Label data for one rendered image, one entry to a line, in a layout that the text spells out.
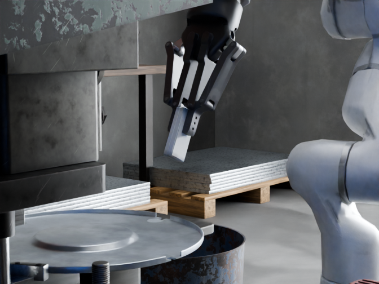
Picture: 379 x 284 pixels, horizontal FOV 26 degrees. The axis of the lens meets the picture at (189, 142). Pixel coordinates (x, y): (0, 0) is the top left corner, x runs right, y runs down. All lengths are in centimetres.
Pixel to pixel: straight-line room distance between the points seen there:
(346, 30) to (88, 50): 84
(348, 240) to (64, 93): 75
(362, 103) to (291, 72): 461
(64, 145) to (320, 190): 70
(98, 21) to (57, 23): 5
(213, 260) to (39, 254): 118
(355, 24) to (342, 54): 431
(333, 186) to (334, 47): 449
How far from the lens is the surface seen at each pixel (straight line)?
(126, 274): 100
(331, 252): 149
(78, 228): 104
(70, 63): 84
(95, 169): 87
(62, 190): 84
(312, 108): 604
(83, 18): 72
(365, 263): 149
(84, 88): 89
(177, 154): 111
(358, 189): 145
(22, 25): 68
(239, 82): 639
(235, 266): 217
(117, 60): 88
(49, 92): 85
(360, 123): 153
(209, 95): 110
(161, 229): 105
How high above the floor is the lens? 103
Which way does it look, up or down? 7 degrees down
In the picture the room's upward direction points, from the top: straight up
